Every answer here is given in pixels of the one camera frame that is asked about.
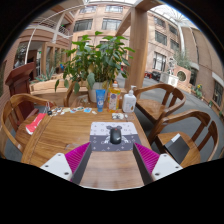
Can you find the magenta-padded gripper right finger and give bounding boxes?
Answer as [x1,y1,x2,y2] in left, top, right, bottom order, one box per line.
[132,142,184,185]

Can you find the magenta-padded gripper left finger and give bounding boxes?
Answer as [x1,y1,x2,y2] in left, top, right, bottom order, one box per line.
[39,141,93,185]

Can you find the black computer mouse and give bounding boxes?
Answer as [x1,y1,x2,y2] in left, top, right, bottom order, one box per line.
[109,126,123,145]

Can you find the grey patterned mouse pad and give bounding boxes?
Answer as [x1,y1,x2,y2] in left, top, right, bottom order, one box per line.
[89,121,143,153]

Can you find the black flat box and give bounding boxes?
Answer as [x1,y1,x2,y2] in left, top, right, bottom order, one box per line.
[163,133,191,164]

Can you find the wooden armchair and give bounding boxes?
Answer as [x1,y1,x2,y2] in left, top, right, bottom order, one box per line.
[63,81,91,108]
[133,83,187,126]
[0,93,58,158]
[148,109,220,168]

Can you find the clear plastic bag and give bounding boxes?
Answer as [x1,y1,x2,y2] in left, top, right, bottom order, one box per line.
[111,112,129,121]

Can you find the red and white packet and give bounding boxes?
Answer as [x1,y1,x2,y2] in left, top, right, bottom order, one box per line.
[25,112,48,136]

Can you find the white pump bottle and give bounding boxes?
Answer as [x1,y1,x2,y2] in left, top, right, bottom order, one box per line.
[121,85,138,114]

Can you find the blue squeeze tube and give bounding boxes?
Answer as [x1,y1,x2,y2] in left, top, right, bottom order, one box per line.
[95,88,107,113]

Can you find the yellow dish soap bottle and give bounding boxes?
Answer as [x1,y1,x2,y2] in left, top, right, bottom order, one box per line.
[107,80,122,114]

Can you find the long wooden planter box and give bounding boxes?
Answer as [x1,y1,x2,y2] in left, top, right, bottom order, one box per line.
[29,78,89,97]

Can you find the yellow flowering plant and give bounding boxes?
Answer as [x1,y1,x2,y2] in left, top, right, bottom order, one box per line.
[194,83,204,99]

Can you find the spiky green agave plant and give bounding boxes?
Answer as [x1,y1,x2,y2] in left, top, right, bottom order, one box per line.
[34,66,56,83]

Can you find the dark red wooden lectern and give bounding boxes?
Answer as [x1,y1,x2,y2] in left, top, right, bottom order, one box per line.
[4,61,37,119]

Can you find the white stone statue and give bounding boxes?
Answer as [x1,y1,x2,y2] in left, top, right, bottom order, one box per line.
[166,56,178,76]

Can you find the leafy plant in white pot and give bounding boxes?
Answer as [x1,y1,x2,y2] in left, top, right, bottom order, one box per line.
[54,30,136,103]

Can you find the wooden pillar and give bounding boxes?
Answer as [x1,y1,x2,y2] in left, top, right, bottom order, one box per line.
[116,0,158,91]

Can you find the dark bust statue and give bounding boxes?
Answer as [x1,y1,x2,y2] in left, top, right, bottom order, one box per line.
[13,44,28,68]

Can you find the key bunch with cord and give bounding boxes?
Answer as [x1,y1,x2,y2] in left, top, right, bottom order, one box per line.
[42,101,54,117]

